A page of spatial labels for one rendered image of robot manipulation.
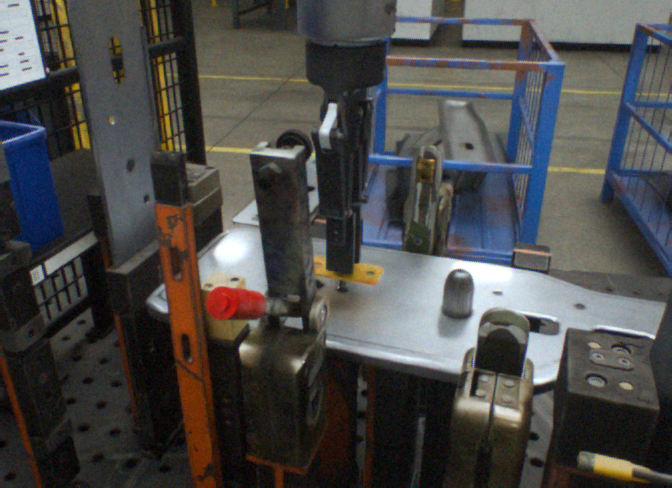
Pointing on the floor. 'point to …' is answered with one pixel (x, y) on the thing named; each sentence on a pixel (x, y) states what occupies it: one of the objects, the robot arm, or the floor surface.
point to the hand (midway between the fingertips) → (343, 237)
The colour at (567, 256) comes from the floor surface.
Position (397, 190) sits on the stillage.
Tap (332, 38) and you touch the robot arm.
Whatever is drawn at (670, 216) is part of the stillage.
